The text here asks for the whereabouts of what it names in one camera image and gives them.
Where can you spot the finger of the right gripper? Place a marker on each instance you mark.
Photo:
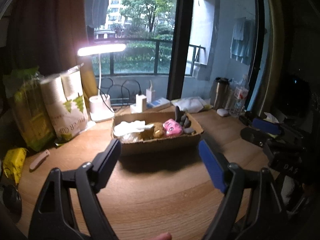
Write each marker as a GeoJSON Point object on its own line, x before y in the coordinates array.
{"type": "Point", "coordinates": [257, 138]}
{"type": "Point", "coordinates": [266, 126]}

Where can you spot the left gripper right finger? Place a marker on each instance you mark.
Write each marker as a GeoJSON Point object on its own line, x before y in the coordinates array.
{"type": "Point", "coordinates": [251, 207]}

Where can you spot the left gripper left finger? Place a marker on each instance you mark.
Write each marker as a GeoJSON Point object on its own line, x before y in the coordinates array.
{"type": "Point", "coordinates": [53, 216]}

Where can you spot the grey dotted glove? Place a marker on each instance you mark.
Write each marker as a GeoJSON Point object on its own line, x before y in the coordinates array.
{"type": "Point", "coordinates": [182, 118]}

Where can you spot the pink plush toy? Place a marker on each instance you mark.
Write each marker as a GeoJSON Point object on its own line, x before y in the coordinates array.
{"type": "Point", "coordinates": [172, 128]}

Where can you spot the brown plush toy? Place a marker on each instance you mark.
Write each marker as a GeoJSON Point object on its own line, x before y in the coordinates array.
{"type": "Point", "coordinates": [155, 132]}

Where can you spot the cotton swab bag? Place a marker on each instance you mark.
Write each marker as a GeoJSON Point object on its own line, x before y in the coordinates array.
{"type": "Point", "coordinates": [130, 138]}

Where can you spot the white towel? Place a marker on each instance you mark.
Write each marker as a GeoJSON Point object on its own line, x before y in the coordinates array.
{"type": "Point", "coordinates": [125, 128]}

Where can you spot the white earbuds case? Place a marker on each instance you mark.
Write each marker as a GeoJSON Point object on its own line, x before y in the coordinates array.
{"type": "Point", "coordinates": [222, 112]}

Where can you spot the steel thermos mug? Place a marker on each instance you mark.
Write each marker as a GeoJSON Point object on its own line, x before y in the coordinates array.
{"type": "Point", "coordinates": [218, 92]}

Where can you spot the plastic water bottle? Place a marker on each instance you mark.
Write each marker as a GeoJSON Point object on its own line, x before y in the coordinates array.
{"type": "Point", "coordinates": [240, 94]}

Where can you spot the white wipes package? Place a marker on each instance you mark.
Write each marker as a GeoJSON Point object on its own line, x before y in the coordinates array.
{"type": "Point", "coordinates": [193, 104]}

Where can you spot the yellow package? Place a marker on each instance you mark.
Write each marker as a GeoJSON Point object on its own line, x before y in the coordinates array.
{"type": "Point", "coordinates": [13, 164]}

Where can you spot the white power strip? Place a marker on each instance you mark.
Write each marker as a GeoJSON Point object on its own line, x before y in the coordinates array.
{"type": "Point", "coordinates": [157, 105]}

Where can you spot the cardboard box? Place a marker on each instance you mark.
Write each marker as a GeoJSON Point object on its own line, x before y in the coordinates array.
{"type": "Point", "coordinates": [157, 145]}

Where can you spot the hanging blue towel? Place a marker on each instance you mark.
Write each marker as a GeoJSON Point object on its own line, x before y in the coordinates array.
{"type": "Point", "coordinates": [242, 40]}

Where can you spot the white desk lamp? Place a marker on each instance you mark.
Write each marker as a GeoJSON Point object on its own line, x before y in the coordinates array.
{"type": "Point", "coordinates": [100, 108]}

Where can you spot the paper cup package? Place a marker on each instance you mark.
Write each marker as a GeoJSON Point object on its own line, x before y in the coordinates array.
{"type": "Point", "coordinates": [65, 104]}

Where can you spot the green plastic package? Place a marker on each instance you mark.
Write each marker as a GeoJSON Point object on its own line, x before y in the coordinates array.
{"type": "Point", "coordinates": [22, 88]}

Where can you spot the hanging grey clothes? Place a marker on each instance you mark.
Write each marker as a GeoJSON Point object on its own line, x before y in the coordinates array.
{"type": "Point", "coordinates": [95, 12]}

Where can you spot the white charger with black cable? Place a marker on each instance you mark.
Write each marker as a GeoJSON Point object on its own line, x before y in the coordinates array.
{"type": "Point", "coordinates": [141, 103]}

